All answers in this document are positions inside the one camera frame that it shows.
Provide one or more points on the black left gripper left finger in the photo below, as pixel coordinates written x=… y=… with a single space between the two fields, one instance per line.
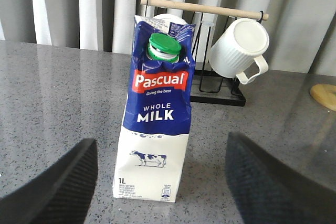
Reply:
x=61 y=194

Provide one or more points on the white smiley face mug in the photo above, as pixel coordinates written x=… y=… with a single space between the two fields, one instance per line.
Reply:
x=171 y=18

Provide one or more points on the grey white curtain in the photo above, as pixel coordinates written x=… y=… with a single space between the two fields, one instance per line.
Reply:
x=302 y=32

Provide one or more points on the white ribbed mug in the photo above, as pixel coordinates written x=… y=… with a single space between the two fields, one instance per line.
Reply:
x=239 y=51

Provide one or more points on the wooden mug tree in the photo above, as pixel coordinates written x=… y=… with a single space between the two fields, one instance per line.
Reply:
x=324 y=94

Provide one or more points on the black wire mug rack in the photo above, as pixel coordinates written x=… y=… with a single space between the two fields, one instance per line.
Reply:
x=207 y=85

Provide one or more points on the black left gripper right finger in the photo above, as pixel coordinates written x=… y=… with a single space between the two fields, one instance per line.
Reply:
x=266 y=190

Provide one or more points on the blue white milk carton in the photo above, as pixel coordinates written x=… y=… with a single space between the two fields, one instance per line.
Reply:
x=157 y=115

